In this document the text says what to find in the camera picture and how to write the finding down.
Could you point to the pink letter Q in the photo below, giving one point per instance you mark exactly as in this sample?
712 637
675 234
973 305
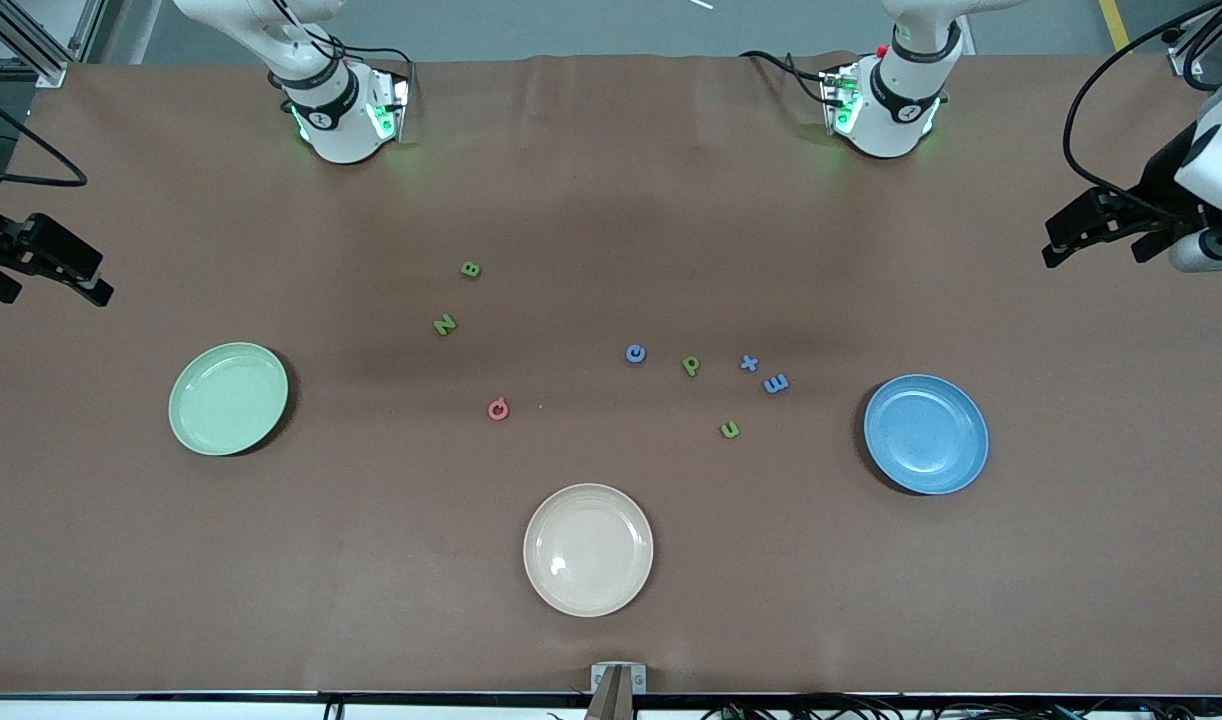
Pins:
491 410

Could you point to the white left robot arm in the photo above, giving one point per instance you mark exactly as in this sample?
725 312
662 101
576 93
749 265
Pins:
896 110

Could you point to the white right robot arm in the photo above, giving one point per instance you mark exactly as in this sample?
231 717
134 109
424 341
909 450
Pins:
336 120

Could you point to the blue plate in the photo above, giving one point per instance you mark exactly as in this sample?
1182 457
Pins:
926 435

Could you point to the aluminium corner bracket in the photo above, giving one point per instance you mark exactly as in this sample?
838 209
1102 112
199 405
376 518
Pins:
1193 55

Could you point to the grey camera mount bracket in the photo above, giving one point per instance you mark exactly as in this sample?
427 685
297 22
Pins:
601 678

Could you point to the green plate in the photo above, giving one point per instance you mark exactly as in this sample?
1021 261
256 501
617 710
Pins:
226 400

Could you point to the blue letter c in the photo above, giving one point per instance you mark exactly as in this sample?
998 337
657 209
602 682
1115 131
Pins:
636 347

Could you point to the beige plate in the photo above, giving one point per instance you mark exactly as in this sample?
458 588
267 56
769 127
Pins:
588 550

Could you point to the green letter N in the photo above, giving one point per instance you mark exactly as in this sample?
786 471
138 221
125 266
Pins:
445 325

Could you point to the brown table cover sheet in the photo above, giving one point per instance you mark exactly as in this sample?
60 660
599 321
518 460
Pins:
611 200

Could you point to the blue letter x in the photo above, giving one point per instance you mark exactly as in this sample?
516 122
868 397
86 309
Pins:
749 364

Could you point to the blue letter m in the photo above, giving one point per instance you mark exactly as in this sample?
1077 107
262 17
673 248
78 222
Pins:
776 384

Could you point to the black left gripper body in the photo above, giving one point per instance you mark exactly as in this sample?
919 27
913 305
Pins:
1157 180

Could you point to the green letter p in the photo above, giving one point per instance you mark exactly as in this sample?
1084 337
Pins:
686 368

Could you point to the aluminium frame beams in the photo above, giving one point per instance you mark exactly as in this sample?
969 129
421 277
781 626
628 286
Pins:
31 45

